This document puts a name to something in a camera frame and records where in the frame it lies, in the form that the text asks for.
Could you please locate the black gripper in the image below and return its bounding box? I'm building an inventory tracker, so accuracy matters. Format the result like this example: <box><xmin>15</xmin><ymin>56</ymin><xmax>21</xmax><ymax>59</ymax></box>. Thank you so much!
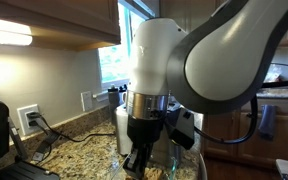
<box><xmin>122</xmin><ymin>114</ymin><xmax>167</xmax><ymax>180</ymax></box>

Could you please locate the clear glass bowl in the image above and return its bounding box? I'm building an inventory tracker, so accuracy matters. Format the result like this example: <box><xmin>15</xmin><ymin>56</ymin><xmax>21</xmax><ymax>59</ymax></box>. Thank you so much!
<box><xmin>110</xmin><ymin>154</ymin><xmax>180</xmax><ymax>180</ymax></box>

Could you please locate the black toaster power cord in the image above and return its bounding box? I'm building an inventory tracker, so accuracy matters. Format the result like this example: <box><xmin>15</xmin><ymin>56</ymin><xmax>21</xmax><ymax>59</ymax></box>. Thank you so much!
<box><xmin>26</xmin><ymin>111</ymin><xmax>117</xmax><ymax>144</ymax></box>

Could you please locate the under-cabinet strip light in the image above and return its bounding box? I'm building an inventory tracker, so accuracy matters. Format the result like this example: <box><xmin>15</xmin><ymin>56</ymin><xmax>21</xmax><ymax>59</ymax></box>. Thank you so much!
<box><xmin>0</xmin><ymin>15</ymin><xmax>33</xmax><ymax>47</ymax></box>

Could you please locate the bright kitchen window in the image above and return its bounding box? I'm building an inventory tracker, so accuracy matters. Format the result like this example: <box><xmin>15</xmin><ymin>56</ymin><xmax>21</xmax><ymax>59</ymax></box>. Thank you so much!
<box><xmin>98</xmin><ymin>0</ymin><xmax>157</xmax><ymax>91</ymax></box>

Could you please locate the brown bread slice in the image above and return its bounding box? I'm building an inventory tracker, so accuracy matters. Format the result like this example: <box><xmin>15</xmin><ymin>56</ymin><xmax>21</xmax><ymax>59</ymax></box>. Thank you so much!
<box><xmin>125</xmin><ymin>166</ymin><xmax>165</xmax><ymax>180</ymax></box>

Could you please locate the wooden wall cabinet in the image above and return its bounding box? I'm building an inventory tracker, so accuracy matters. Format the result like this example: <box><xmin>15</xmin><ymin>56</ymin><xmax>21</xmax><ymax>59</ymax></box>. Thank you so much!
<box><xmin>0</xmin><ymin>0</ymin><xmax>122</xmax><ymax>52</ymax></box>

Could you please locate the dark grey water bottle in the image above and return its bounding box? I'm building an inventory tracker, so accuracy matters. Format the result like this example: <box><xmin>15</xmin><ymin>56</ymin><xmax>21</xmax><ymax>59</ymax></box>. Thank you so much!
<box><xmin>107</xmin><ymin>84</ymin><xmax>121</xmax><ymax>126</ymax></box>

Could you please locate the clear plastic bag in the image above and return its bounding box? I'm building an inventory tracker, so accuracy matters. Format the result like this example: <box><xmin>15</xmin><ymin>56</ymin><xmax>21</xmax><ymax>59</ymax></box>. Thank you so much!
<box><xmin>263</xmin><ymin>63</ymin><xmax>282</xmax><ymax>83</ymax></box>

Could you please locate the stainless steel two-slot toaster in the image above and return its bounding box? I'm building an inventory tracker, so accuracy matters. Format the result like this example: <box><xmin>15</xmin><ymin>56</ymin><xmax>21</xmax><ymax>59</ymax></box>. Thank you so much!
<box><xmin>114</xmin><ymin>102</ymin><xmax>204</xmax><ymax>168</ymax></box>

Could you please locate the blue hanging towel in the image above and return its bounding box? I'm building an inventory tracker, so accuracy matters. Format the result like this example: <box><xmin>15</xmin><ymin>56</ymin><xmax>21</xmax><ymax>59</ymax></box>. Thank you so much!
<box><xmin>257</xmin><ymin>104</ymin><xmax>278</xmax><ymax>141</ymax></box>

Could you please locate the white blank wall plate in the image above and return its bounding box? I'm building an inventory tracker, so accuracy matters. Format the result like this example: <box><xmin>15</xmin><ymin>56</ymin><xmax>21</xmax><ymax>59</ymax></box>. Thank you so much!
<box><xmin>80</xmin><ymin>90</ymin><xmax>94</xmax><ymax>113</ymax></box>

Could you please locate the white wall outlet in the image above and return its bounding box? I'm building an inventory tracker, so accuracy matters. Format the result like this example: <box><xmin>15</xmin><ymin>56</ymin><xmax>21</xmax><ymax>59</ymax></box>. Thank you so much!
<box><xmin>16</xmin><ymin>103</ymin><xmax>41</xmax><ymax>137</ymax></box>

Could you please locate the black grill power cord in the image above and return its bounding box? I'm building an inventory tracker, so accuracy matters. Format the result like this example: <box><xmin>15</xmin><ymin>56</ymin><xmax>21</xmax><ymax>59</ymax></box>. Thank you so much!
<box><xmin>28</xmin><ymin>119</ymin><xmax>60</xmax><ymax>164</ymax></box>

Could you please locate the wooden base cabinet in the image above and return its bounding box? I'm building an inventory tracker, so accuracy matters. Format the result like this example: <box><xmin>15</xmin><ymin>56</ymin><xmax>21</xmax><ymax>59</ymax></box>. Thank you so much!
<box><xmin>202</xmin><ymin>98</ymin><xmax>288</xmax><ymax>168</ymax></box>

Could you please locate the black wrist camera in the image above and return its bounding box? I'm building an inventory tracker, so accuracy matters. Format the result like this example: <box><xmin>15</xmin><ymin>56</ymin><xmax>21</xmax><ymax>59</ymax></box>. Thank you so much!
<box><xmin>165</xmin><ymin>103</ymin><xmax>196</xmax><ymax>151</ymax></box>

